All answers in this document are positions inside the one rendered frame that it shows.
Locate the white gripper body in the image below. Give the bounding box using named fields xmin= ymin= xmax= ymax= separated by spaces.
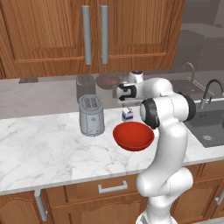
xmin=117 ymin=98 xmax=142 ymax=109

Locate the red bowl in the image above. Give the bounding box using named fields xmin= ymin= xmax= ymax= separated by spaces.
xmin=112 ymin=121 xmax=155 ymax=152

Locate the grey sink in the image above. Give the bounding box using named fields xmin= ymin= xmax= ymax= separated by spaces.
xmin=183 ymin=98 xmax=224 ymax=149

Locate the silver toaster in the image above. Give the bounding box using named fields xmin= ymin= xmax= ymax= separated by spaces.
xmin=78 ymin=94 xmax=106 ymax=137

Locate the silver tap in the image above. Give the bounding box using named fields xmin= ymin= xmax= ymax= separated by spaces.
xmin=199 ymin=78 xmax=224 ymax=110

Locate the wooden drawer front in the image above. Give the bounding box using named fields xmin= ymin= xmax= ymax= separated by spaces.
xmin=63 ymin=174 xmax=142 ymax=207

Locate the wooden base cupboard door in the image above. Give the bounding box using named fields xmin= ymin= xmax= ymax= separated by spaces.
xmin=51 ymin=200 xmax=148 ymax=224
xmin=171 ymin=177 xmax=224 ymax=221
xmin=0 ymin=191 xmax=46 ymax=224

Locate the grey cupboard door handle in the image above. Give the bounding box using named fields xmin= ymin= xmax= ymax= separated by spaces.
xmin=99 ymin=4 xmax=109 ymax=65
xmin=81 ymin=4 xmax=93 ymax=66

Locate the wooden wall cupboard door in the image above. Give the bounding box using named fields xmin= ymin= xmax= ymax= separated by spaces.
xmin=97 ymin=0 xmax=186 ymax=74
xmin=0 ymin=0 xmax=99 ymax=80

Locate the grey drawer handle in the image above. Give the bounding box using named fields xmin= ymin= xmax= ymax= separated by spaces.
xmin=97 ymin=180 xmax=129 ymax=195

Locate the grey base cupboard handle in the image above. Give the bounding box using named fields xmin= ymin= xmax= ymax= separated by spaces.
xmin=33 ymin=189 xmax=48 ymax=222
xmin=214 ymin=194 xmax=224 ymax=206

